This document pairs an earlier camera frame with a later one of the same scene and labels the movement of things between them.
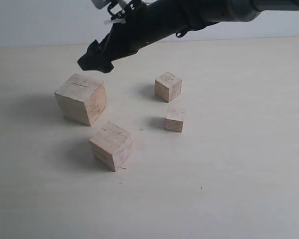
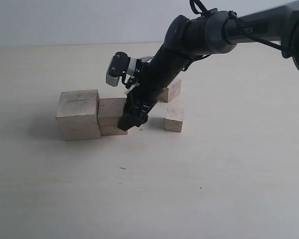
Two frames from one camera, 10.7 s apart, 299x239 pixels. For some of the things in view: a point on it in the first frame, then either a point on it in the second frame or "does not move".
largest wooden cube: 82,99 -> 77,114
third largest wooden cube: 167,86 does not move
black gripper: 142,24 -> 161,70
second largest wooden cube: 112,145 -> 110,111
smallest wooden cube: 174,119 does not move
